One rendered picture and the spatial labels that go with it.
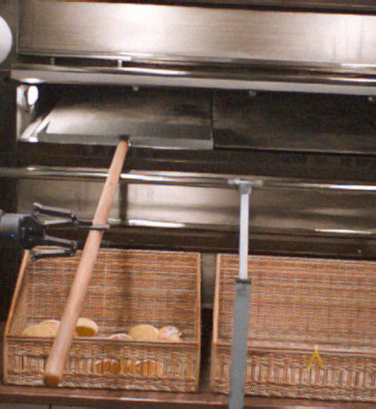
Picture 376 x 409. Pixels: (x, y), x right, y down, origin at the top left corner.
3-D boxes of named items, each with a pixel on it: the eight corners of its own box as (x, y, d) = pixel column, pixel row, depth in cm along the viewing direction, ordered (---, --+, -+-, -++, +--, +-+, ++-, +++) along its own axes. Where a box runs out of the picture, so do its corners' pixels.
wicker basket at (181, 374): (24, 325, 365) (25, 243, 358) (198, 332, 366) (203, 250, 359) (0, 386, 318) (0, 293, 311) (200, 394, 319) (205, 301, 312)
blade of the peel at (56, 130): (213, 149, 353) (213, 141, 352) (36, 141, 353) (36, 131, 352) (212, 126, 388) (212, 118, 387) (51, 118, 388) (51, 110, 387)
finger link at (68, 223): (31, 227, 257) (30, 221, 256) (79, 222, 256) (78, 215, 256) (28, 232, 253) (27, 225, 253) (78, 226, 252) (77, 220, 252)
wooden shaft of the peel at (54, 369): (59, 390, 179) (60, 372, 179) (41, 390, 179) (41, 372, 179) (128, 151, 344) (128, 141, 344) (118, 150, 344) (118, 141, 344)
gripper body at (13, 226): (6, 207, 258) (47, 210, 258) (5, 243, 260) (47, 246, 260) (0, 215, 250) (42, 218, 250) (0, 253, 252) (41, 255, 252)
